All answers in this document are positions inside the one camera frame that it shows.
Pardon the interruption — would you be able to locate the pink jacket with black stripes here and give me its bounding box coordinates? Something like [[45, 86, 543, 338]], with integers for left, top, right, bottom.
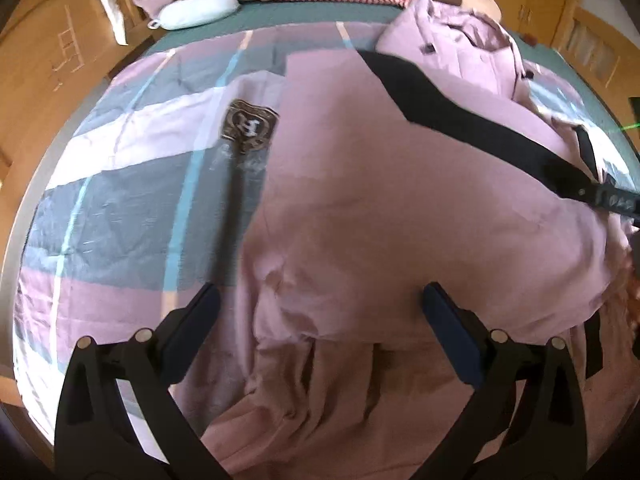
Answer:
[[203, 0, 639, 479]]

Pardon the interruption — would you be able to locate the wooden bed footboard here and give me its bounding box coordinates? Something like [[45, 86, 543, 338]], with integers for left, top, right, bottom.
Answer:
[[552, 6, 639, 131]]

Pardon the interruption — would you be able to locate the green bed mat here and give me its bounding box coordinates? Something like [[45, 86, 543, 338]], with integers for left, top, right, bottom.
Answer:
[[144, 0, 640, 162]]

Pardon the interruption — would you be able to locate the small brown object on bed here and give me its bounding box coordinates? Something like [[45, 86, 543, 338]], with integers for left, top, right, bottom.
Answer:
[[523, 34, 537, 46]]

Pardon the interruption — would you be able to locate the plaid pink grey bedsheet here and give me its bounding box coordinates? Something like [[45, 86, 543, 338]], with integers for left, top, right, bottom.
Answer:
[[12, 19, 640, 461]]

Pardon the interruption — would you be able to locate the light blue small pillow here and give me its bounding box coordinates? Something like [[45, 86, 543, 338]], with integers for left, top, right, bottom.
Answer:
[[148, 0, 241, 30]]

